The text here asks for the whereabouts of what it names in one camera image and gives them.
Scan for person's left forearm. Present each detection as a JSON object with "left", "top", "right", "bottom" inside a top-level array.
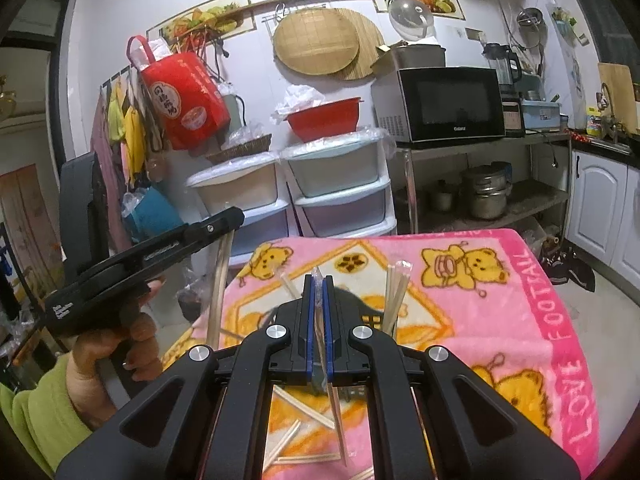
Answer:
[{"left": 0, "top": 355, "right": 103, "bottom": 476}]

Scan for kitchen faucet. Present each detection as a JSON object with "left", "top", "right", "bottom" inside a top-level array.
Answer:
[{"left": 597, "top": 82, "right": 621, "bottom": 138}]

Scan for grey rectangular container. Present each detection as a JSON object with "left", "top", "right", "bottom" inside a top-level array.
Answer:
[{"left": 371, "top": 43, "right": 447, "bottom": 73}]

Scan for blue hanging bag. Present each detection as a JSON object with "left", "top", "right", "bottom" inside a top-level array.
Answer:
[{"left": 122, "top": 187, "right": 186, "bottom": 233}]

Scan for round bamboo tray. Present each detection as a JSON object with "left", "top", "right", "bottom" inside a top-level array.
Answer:
[{"left": 273, "top": 8, "right": 361, "bottom": 76}]

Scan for black countertop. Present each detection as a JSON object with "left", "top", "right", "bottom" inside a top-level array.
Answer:
[{"left": 570, "top": 132, "right": 640, "bottom": 163}]

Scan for black blender jug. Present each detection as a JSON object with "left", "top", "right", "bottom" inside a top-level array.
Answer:
[{"left": 482, "top": 42, "right": 522, "bottom": 92}]

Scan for yellow bottle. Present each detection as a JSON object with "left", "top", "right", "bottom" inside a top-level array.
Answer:
[{"left": 582, "top": 105, "right": 603, "bottom": 136}]

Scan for round bamboo mat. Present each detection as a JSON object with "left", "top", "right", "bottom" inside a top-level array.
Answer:
[{"left": 330, "top": 7, "right": 386, "bottom": 82}]

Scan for bundle of red cords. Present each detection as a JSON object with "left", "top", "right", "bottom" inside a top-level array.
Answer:
[{"left": 187, "top": 27, "right": 231, "bottom": 81}]

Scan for hanging plant pot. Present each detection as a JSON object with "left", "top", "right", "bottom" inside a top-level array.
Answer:
[{"left": 550, "top": 6, "right": 591, "bottom": 43}]

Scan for glass pot lid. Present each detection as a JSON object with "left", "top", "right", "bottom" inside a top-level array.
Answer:
[{"left": 389, "top": 0, "right": 436, "bottom": 38}]

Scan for printed door curtain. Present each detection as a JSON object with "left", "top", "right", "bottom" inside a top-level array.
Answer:
[{"left": 0, "top": 162, "right": 63, "bottom": 301}]

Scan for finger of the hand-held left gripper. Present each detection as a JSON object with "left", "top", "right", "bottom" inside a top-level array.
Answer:
[
  {"left": 172, "top": 216, "right": 246, "bottom": 261},
  {"left": 182, "top": 207, "right": 245, "bottom": 228}
]

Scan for white plastic bag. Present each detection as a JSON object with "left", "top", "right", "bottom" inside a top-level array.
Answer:
[{"left": 272, "top": 85, "right": 326, "bottom": 123}]

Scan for wooden cutting board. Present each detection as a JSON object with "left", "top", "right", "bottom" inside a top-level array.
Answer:
[{"left": 597, "top": 62, "right": 640, "bottom": 136}]

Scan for pink hanging apron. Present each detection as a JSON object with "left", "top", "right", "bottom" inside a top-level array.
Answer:
[{"left": 90, "top": 90, "right": 126, "bottom": 253}]

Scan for white kitchen cabinets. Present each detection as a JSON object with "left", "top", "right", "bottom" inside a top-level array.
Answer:
[{"left": 565, "top": 147, "right": 640, "bottom": 291}]

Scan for person's left hand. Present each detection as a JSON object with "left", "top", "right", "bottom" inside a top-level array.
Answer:
[{"left": 70, "top": 280, "right": 167, "bottom": 398}]

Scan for dark green utensil holder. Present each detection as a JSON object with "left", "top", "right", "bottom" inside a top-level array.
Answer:
[{"left": 267, "top": 285, "right": 398, "bottom": 396}]

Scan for pair of dark shoes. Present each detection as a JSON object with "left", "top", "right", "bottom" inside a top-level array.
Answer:
[{"left": 540, "top": 247, "right": 596, "bottom": 293}]

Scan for clear plastic bag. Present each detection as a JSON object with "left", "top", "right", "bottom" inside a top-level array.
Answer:
[{"left": 227, "top": 122, "right": 271, "bottom": 148}]

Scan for red handled bag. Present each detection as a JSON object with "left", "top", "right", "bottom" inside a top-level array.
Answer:
[{"left": 126, "top": 35, "right": 232, "bottom": 151}]

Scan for small steel pot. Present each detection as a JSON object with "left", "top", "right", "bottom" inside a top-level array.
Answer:
[{"left": 431, "top": 179, "right": 458, "bottom": 212}]

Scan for pale green jug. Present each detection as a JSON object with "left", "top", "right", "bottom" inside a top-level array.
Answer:
[{"left": 215, "top": 92, "right": 246, "bottom": 133}]

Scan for single plastic chopstick pair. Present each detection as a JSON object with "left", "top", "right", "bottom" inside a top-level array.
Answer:
[{"left": 310, "top": 266, "right": 348, "bottom": 467}]

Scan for small black appliance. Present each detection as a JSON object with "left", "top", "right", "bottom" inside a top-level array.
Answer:
[{"left": 500, "top": 91, "right": 526, "bottom": 138}]

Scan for wicker basket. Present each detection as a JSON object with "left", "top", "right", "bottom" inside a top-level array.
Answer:
[{"left": 206, "top": 134, "right": 273, "bottom": 165}]

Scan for stacked steel pots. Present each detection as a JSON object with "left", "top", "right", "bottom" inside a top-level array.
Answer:
[{"left": 460, "top": 161, "right": 513, "bottom": 221}]

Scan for metal shelf rack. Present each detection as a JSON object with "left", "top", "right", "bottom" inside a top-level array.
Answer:
[{"left": 395, "top": 127, "right": 573, "bottom": 236}]

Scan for green and lilac drawer unit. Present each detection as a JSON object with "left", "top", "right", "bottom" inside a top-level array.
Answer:
[{"left": 280, "top": 127, "right": 398, "bottom": 238}]

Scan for long fruit wall poster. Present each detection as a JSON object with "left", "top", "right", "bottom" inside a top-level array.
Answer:
[{"left": 146, "top": 0, "right": 251, "bottom": 43}]

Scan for hanging steel pot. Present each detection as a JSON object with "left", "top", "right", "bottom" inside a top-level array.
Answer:
[{"left": 516, "top": 7, "right": 545, "bottom": 48}]

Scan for single bare wooden chopstick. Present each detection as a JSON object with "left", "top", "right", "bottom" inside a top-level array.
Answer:
[{"left": 206, "top": 227, "right": 236, "bottom": 352}]

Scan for black chair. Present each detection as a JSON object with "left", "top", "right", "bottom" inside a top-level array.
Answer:
[{"left": 59, "top": 152, "right": 108, "bottom": 281}]

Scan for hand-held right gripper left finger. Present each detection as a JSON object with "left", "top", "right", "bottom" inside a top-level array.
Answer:
[{"left": 55, "top": 275, "right": 321, "bottom": 480}]

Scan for pile of chopsticks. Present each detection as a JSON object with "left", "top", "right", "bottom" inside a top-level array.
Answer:
[{"left": 220, "top": 260, "right": 413, "bottom": 480}]

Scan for red plastic basin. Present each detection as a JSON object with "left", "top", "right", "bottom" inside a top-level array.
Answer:
[{"left": 285, "top": 97, "right": 363, "bottom": 143}]

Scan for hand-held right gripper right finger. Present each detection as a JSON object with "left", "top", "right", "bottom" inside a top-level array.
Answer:
[{"left": 322, "top": 276, "right": 583, "bottom": 480}]

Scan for yellow green dish cloths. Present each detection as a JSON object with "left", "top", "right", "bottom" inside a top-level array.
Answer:
[{"left": 107, "top": 80, "right": 146, "bottom": 186}]

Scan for pink printed bear blanket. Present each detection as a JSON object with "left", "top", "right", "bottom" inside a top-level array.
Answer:
[{"left": 160, "top": 228, "right": 601, "bottom": 480}]

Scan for black microwave oven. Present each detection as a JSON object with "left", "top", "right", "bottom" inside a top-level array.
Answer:
[{"left": 371, "top": 66, "right": 507, "bottom": 143}]

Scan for pale blue dish box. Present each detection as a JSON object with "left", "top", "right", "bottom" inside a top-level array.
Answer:
[{"left": 520, "top": 75, "right": 563, "bottom": 133}]

